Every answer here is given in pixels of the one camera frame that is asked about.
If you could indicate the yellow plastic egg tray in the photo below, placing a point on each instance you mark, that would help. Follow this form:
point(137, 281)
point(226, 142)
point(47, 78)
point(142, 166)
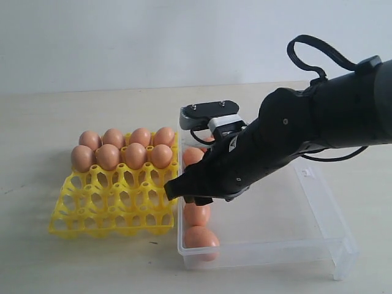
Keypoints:
point(124, 201)

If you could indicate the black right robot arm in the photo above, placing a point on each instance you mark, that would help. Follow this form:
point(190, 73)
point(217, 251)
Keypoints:
point(351, 111)

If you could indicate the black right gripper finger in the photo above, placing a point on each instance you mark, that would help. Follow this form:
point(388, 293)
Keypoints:
point(190, 183)
point(199, 201)

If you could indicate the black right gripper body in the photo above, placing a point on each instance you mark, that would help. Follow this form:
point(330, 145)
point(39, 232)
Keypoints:
point(282, 132)

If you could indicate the clear plastic container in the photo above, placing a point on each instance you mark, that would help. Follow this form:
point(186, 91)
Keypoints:
point(290, 216)

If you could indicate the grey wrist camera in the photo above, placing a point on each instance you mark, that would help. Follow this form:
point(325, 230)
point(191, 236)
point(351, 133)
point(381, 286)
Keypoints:
point(197, 116)

